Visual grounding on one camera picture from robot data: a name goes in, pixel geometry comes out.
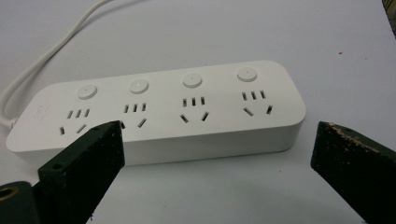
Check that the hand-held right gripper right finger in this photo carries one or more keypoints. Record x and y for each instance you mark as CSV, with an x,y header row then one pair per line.
x,y
355,165

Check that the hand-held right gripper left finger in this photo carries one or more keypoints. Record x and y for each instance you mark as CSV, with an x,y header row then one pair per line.
x,y
81,168

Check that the white power strip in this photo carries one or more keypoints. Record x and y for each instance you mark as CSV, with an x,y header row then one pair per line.
x,y
174,112

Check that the dark object at table edge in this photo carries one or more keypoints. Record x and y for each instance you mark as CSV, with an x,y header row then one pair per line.
x,y
391,15

